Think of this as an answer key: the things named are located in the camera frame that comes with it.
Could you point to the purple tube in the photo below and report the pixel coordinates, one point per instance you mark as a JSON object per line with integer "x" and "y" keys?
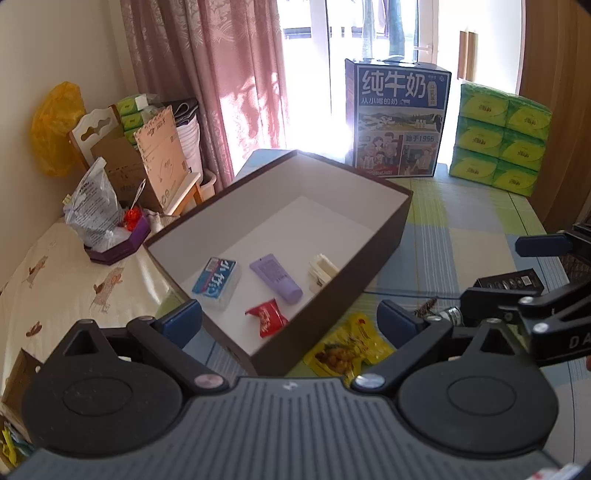
{"x": 274, "y": 277}

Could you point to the blue milk carton box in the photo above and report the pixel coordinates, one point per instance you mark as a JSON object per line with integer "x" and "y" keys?
{"x": 397, "y": 120}

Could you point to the yellow snack packet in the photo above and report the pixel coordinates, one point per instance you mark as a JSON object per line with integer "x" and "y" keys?
{"x": 341, "y": 350}

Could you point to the red plastic ornament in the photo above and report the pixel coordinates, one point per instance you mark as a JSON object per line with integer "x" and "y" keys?
{"x": 132, "y": 219}

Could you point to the small green tissue box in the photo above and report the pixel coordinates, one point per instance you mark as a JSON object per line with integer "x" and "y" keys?
{"x": 131, "y": 121}
{"x": 131, "y": 104}

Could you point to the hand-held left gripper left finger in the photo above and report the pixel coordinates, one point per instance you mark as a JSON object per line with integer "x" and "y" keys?
{"x": 182, "y": 319}

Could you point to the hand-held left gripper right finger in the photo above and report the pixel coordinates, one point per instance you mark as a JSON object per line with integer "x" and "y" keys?
{"x": 397, "y": 321}

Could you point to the small open cardboard box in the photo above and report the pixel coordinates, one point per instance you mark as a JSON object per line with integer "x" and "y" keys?
{"x": 18, "y": 383}

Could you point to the stack of green tissue packs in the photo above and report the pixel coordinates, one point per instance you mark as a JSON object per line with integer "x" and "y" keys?
{"x": 498, "y": 138}

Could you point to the pink curtain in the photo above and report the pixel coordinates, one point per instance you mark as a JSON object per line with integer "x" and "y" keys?
{"x": 207, "y": 69}

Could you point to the wooden cabinet panel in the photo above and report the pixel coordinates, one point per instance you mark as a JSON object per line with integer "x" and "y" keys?
{"x": 554, "y": 92}

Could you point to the brown cardboard box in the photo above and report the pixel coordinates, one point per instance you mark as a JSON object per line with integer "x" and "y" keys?
{"x": 120, "y": 170}

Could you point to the cream printed bedsheet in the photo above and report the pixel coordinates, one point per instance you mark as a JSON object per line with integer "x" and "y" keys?
{"x": 55, "y": 286}

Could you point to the glass balcony door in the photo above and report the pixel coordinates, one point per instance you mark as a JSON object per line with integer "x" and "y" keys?
{"x": 323, "y": 69}

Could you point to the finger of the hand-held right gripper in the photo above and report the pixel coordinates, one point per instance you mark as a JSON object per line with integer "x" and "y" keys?
{"x": 489, "y": 302}
{"x": 540, "y": 244}

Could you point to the brown storage box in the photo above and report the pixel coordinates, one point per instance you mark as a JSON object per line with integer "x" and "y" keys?
{"x": 300, "y": 217}

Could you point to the white cardboard carrier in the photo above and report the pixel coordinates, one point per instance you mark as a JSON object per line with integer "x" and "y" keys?
{"x": 92, "y": 124}

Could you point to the blue pocket tissue pack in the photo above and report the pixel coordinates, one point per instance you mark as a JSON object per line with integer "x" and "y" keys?
{"x": 216, "y": 281}

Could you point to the red snack packet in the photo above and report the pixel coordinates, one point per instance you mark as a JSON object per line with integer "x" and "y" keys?
{"x": 268, "y": 318}

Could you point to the stack of white plastic stools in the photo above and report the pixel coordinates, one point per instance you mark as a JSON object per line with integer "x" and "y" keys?
{"x": 189, "y": 147}

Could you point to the pink cardboard box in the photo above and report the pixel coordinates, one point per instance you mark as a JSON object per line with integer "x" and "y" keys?
{"x": 159, "y": 147}

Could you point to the desktop with checked cloth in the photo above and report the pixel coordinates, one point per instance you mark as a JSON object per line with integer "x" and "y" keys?
{"x": 461, "y": 240}

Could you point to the black product box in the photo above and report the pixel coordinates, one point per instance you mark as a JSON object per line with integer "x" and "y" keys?
{"x": 508, "y": 280}

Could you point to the cream hair claw clip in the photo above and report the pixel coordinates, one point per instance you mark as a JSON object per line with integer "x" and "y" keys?
{"x": 323, "y": 272}

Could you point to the purple hexagonal box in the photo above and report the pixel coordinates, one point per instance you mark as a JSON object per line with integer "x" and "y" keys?
{"x": 120, "y": 251}

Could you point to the yellow plastic bag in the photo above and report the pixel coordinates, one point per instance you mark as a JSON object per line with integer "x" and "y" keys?
{"x": 53, "y": 129}

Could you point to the clear plastic bag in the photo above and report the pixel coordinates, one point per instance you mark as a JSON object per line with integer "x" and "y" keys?
{"x": 92, "y": 203}

